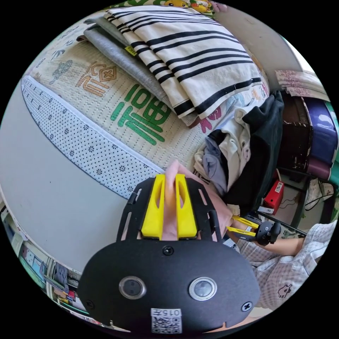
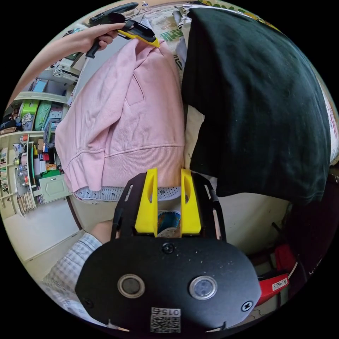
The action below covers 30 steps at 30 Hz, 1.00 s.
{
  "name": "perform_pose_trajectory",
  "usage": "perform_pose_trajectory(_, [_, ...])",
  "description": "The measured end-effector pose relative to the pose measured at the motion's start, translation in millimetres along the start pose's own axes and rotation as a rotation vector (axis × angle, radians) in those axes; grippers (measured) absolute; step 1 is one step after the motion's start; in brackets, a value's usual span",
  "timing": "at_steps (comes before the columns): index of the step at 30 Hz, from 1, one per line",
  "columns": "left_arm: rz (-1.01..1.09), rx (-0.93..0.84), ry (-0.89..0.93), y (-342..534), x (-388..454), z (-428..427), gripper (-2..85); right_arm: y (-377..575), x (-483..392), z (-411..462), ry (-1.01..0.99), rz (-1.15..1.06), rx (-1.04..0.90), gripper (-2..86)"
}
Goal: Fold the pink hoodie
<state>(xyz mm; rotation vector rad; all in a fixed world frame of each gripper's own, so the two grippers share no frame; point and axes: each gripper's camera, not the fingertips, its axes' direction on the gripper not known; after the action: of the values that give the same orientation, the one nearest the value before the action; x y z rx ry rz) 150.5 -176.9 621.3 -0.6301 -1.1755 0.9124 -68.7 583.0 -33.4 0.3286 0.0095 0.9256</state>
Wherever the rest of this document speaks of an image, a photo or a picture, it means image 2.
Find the person's left forearm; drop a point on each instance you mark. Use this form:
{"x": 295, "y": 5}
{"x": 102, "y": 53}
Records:
{"x": 50, "y": 57}

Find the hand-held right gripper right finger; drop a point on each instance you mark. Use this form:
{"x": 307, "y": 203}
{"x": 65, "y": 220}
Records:
{"x": 191, "y": 214}

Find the red carton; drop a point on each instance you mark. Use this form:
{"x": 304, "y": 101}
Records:
{"x": 272, "y": 287}

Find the person's body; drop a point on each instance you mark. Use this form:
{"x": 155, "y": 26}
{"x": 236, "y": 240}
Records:
{"x": 69, "y": 264}

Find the bed with printed sheet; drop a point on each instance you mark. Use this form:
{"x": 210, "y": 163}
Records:
{"x": 106, "y": 192}

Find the person's left hand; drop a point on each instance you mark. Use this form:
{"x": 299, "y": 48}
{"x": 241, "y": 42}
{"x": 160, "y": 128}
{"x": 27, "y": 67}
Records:
{"x": 104, "y": 35}

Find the black shirt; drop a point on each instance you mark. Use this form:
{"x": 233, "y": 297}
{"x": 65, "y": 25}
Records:
{"x": 254, "y": 100}

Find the pile of clothes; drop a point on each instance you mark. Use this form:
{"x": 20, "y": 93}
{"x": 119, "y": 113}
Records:
{"x": 181, "y": 19}

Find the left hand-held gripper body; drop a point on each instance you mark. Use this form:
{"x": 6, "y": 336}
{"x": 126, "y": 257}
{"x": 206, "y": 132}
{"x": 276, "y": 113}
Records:
{"x": 137, "y": 28}

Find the white shelf with things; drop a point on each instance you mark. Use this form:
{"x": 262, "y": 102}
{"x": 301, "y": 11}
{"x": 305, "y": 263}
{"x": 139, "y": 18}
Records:
{"x": 29, "y": 148}

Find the pink hoodie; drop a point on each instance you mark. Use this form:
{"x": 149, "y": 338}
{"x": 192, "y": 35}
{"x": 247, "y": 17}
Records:
{"x": 124, "y": 111}

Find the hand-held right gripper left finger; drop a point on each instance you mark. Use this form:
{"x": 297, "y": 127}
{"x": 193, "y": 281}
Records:
{"x": 145, "y": 212}

